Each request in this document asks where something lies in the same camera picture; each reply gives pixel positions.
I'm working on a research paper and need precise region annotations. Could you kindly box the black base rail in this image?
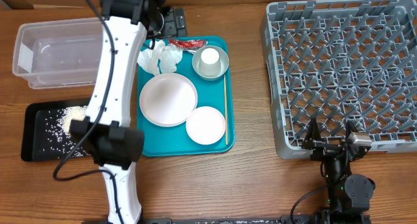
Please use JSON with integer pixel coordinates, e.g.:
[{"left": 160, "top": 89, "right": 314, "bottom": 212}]
[{"left": 139, "top": 215, "right": 330, "bottom": 224}]

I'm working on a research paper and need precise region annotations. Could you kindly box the grey bowl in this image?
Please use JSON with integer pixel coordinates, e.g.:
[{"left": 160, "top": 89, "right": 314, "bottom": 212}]
[{"left": 192, "top": 46, "right": 229, "bottom": 81}]

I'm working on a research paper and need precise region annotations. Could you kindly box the teal serving tray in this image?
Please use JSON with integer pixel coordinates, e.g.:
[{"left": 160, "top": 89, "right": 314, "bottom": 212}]
[{"left": 137, "top": 51, "right": 235, "bottom": 157}]

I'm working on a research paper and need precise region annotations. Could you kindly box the white napkin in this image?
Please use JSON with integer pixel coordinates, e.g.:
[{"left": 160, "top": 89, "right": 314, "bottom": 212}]
[
  {"left": 159, "top": 44, "right": 183, "bottom": 73},
  {"left": 137, "top": 40, "right": 165, "bottom": 76}
]

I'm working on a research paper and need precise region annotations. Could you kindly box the large white plate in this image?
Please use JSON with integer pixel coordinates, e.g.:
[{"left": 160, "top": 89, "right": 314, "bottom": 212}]
[{"left": 139, "top": 73, "right": 198, "bottom": 127}]

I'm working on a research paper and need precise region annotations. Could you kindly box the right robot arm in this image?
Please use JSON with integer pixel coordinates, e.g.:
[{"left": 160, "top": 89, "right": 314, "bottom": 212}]
[{"left": 302, "top": 118, "right": 375, "bottom": 224}]

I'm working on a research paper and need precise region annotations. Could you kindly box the clear plastic waste bin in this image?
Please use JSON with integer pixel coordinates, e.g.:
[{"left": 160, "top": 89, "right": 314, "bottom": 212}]
[{"left": 12, "top": 18, "right": 103, "bottom": 89}]

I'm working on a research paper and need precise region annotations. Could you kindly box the white rice pile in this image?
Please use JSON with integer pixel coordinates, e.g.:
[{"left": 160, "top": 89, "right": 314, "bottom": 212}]
[{"left": 41, "top": 105, "right": 87, "bottom": 158}]

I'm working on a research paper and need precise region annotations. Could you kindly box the grey dishwasher rack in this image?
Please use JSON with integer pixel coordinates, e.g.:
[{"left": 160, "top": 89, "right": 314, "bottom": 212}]
[{"left": 260, "top": 0, "right": 416, "bottom": 159}]

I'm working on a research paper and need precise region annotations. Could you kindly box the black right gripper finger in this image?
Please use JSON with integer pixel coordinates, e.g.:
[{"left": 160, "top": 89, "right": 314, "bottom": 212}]
[
  {"left": 302, "top": 118, "right": 322, "bottom": 149},
  {"left": 345, "top": 120, "right": 358, "bottom": 143}
]

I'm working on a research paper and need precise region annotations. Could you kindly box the wooden chopstick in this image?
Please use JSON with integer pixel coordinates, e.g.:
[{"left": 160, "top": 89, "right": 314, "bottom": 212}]
[{"left": 223, "top": 74, "right": 229, "bottom": 146}]

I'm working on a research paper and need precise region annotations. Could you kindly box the red foil wrapper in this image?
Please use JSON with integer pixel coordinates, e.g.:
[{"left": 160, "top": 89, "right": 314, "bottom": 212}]
[{"left": 169, "top": 38, "right": 208, "bottom": 53}]

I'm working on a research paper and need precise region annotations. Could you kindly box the white paper cup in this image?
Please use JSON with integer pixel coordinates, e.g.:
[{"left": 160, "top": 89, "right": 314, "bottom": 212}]
[{"left": 199, "top": 48, "right": 222, "bottom": 77}]

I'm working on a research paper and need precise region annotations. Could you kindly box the black food waste tray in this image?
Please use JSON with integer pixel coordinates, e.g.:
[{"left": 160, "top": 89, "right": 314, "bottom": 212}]
[{"left": 21, "top": 98, "right": 89, "bottom": 162}]

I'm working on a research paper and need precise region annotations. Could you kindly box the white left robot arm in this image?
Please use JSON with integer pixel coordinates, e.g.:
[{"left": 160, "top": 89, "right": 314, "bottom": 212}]
[{"left": 70, "top": 0, "right": 167, "bottom": 223}]

